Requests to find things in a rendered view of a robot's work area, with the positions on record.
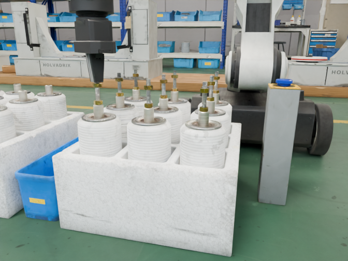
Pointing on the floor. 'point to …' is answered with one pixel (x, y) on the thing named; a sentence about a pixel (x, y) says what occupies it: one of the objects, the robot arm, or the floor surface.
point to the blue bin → (40, 186)
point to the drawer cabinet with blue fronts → (320, 39)
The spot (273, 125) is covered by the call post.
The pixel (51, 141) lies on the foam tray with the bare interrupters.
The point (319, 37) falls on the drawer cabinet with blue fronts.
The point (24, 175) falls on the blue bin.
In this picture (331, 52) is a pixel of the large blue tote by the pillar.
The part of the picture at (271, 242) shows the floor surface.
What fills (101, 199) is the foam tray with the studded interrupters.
